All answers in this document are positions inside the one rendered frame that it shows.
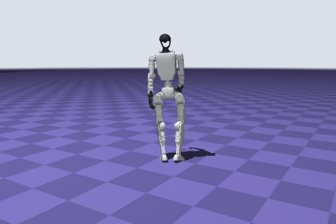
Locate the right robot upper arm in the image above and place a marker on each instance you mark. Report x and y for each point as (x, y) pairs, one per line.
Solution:
(180, 62)

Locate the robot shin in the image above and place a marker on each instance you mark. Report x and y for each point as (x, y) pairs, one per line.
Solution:
(161, 138)
(179, 138)

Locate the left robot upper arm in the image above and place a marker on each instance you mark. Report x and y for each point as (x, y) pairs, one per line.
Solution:
(152, 66)

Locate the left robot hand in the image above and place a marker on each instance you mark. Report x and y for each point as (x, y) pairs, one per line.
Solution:
(150, 99)

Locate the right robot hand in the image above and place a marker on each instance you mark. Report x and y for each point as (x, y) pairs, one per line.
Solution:
(179, 89)

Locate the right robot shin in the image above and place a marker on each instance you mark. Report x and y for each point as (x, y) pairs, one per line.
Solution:
(179, 138)

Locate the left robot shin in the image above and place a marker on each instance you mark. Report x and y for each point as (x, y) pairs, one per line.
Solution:
(161, 138)

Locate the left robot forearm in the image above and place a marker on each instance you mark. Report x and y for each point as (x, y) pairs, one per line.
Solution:
(150, 83)

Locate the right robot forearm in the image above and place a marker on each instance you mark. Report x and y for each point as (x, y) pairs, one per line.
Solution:
(181, 80)

